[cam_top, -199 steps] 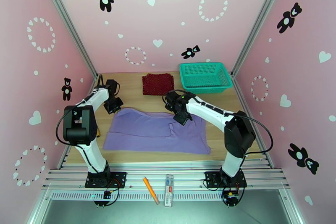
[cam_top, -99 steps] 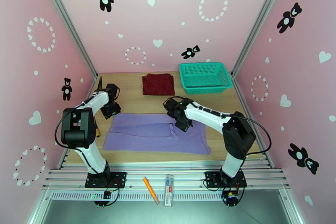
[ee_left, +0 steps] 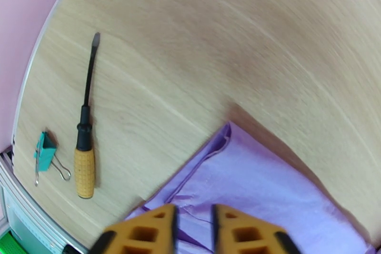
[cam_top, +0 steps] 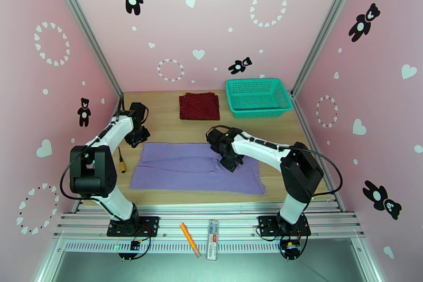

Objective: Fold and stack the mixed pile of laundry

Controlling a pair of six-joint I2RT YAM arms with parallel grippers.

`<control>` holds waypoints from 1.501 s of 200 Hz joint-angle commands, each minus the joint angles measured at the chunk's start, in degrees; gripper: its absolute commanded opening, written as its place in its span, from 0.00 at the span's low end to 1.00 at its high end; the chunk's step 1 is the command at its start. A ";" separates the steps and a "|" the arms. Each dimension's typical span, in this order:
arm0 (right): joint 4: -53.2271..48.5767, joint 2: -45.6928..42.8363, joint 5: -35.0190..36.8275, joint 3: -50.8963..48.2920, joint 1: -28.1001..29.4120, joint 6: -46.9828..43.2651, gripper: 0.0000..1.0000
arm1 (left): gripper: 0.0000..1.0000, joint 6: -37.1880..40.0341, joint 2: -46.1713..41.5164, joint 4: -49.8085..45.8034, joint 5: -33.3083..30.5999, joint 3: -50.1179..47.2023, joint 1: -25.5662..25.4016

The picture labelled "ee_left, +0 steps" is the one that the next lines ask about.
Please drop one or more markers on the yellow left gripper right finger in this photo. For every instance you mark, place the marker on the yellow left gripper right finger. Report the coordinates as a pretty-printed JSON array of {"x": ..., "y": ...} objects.
[{"x": 247, "y": 232}]

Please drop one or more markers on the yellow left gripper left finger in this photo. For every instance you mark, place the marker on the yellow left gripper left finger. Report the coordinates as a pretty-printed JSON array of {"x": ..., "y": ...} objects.
[{"x": 148, "y": 232}]

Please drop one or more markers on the light purple shirt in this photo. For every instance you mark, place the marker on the light purple shirt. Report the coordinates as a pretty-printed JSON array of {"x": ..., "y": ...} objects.
[{"x": 253, "y": 187}]

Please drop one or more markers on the teal binder clip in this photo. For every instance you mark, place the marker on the teal binder clip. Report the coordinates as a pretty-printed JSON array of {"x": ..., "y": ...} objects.
[{"x": 46, "y": 153}]

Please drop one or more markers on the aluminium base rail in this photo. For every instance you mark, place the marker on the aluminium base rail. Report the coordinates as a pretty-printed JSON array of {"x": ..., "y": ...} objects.
[{"x": 23, "y": 220}]

